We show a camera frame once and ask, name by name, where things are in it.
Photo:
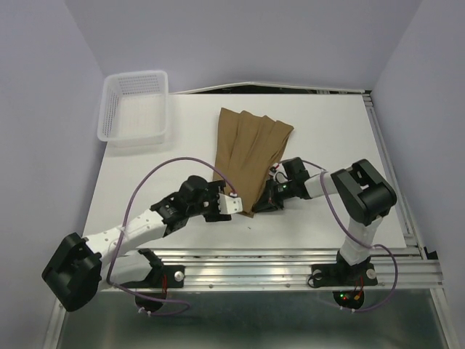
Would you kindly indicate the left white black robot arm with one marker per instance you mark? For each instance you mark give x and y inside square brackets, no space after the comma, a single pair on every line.
[74,272]

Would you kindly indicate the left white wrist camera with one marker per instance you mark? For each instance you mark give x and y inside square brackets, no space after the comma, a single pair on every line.
[229,205]

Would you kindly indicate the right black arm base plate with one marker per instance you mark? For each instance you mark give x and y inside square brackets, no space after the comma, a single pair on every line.
[348,281]

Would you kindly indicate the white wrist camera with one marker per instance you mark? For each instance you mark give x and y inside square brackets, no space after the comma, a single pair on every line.
[229,205]
[278,173]

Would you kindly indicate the brown fabric skirt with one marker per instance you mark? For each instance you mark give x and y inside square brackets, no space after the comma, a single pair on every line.
[247,146]

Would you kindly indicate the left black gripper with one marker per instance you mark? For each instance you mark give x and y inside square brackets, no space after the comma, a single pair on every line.
[213,189]

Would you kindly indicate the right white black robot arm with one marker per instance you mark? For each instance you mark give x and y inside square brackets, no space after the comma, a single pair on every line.
[367,198]

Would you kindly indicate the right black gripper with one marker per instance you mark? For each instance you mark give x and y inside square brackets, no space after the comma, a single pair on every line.
[270,201]

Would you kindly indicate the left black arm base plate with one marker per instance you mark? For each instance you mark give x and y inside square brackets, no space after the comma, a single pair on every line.
[163,278]

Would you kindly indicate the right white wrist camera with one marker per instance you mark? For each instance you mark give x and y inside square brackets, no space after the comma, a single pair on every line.
[278,173]

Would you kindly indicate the white plastic mesh basket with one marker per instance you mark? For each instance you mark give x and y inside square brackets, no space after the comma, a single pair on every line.
[134,108]

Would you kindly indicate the aluminium frame rail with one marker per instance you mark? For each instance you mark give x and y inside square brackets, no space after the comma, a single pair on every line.
[247,279]

